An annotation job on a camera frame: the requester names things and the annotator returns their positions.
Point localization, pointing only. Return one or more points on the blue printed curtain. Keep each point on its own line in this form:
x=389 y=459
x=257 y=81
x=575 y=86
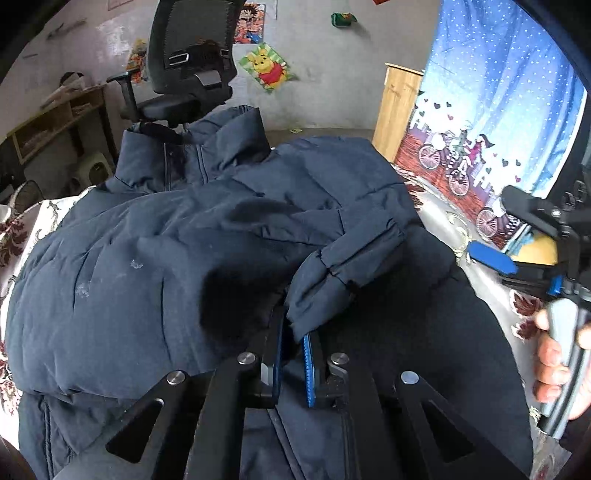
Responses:
x=485 y=92

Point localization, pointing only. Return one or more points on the yellow bear wall poster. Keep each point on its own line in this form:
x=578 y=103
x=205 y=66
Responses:
x=268 y=67

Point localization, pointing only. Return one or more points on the grey plastic stool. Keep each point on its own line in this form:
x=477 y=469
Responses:
x=94 y=166

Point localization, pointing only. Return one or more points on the desk clutter pile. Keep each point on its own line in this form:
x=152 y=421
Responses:
x=71 y=82

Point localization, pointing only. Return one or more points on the green hanging pouch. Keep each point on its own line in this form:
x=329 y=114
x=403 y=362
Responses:
x=344 y=19

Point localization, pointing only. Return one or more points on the navy puffer jacket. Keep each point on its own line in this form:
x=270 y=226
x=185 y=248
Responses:
x=184 y=258

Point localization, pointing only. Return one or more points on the wooden desk with shelves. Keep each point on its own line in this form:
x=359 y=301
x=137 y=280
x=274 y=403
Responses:
x=60 y=110

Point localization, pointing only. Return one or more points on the person's right hand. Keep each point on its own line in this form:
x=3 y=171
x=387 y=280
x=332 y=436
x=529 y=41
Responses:
x=549 y=357

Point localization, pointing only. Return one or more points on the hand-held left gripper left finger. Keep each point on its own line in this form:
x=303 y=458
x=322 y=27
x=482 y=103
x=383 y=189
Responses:
x=277 y=364

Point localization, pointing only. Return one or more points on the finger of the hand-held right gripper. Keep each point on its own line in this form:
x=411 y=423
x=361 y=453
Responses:
x=489 y=258
x=526 y=201

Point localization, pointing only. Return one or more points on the colourful cartoon wall poster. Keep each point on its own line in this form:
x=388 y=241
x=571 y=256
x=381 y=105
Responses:
x=137 y=57

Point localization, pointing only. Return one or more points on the cartoon figures wall poster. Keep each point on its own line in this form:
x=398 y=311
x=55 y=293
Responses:
x=249 y=25

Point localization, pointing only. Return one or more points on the light wooden cabinet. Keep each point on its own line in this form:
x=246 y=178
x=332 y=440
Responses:
x=397 y=110

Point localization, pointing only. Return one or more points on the floral bedspread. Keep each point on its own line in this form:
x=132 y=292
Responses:
x=46 y=217

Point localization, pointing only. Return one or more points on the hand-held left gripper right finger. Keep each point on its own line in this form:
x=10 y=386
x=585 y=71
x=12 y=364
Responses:
x=308 y=369

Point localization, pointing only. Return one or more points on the black mesh office chair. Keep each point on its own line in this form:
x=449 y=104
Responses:
x=194 y=32

